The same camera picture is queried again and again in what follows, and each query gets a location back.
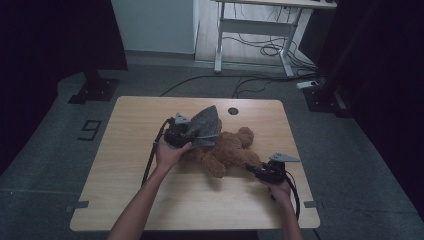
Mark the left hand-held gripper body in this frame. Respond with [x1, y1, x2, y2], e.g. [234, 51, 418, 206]
[163, 112, 194, 150]

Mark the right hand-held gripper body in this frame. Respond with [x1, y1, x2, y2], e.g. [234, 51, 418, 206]
[261, 152, 301, 185]

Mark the grey cloth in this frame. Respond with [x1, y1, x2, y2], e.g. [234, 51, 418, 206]
[184, 105, 222, 150]

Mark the brown teddy bear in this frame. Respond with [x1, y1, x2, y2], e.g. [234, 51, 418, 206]
[179, 118, 263, 180]

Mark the person's right hand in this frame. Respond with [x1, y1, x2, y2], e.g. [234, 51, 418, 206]
[265, 179, 295, 205]

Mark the person's left hand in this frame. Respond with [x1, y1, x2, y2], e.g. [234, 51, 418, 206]
[154, 134, 193, 173]

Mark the grey tape strip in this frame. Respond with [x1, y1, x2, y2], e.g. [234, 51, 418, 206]
[65, 200, 90, 214]
[303, 200, 325, 210]

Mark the black stand base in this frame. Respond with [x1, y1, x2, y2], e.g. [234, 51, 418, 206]
[301, 84, 355, 119]
[68, 69, 120, 105]

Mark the white power strip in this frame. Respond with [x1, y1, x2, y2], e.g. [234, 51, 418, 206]
[295, 79, 320, 90]

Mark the dark curtain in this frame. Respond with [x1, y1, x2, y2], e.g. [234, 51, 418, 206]
[298, 0, 424, 218]

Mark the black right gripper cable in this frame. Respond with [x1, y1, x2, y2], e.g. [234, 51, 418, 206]
[281, 171, 302, 222]

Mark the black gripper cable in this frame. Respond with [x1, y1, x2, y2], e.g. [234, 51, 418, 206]
[281, 171, 302, 222]
[141, 117, 174, 188]

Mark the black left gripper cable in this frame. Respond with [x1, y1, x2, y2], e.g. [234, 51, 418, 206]
[141, 117, 174, 188]

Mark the long black floor cable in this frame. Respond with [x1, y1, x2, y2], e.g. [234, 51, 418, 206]
[159, 74, 301, 98]

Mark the tangle of black cables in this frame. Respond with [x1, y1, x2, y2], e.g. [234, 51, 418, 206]
[222, 33, 318, 73]

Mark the white desk frame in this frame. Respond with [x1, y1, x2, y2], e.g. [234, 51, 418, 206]
[211, 0, 338, 78]

